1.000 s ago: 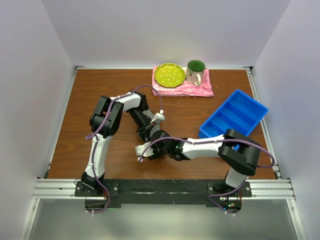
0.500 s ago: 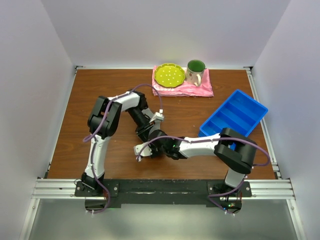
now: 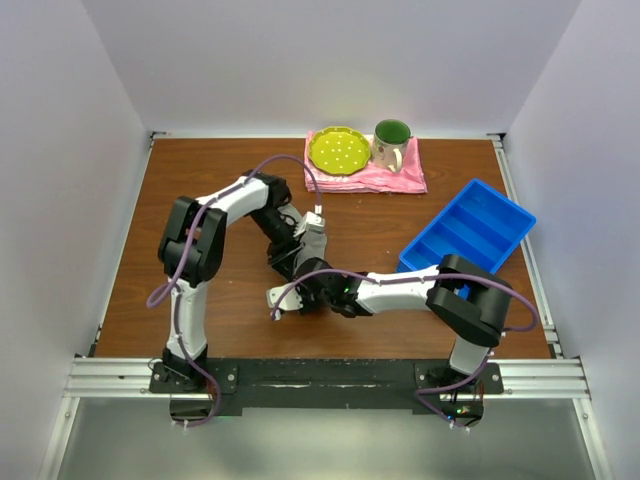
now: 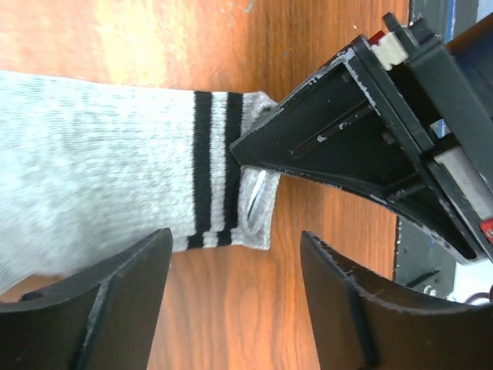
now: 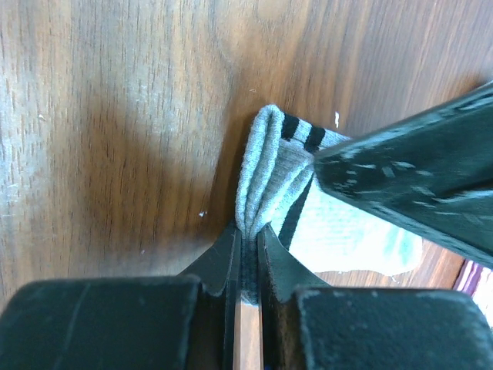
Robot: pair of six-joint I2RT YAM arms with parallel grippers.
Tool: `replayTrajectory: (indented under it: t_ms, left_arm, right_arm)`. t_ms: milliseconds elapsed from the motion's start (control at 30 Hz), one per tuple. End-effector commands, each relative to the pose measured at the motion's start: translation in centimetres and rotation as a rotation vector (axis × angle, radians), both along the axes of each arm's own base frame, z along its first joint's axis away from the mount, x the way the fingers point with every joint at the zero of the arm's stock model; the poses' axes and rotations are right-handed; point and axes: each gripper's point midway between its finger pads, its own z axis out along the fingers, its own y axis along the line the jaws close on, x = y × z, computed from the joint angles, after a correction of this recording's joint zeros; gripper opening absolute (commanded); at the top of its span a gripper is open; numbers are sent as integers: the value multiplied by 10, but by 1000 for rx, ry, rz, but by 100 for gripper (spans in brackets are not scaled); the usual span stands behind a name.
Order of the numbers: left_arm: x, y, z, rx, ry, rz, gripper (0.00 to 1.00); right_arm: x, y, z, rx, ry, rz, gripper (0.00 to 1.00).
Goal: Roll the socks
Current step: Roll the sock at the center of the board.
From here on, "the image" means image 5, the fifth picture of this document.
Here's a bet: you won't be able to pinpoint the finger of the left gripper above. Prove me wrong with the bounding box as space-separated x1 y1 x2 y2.
314 84 492 267

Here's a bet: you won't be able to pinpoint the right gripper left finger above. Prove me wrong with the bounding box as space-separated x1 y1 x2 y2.
1 225 241 369

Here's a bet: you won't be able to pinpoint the grey sock black stripes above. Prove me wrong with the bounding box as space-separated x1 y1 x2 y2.
235 105 422 305

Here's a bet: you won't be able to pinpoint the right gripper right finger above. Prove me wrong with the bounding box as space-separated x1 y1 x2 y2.
257 226 492 369

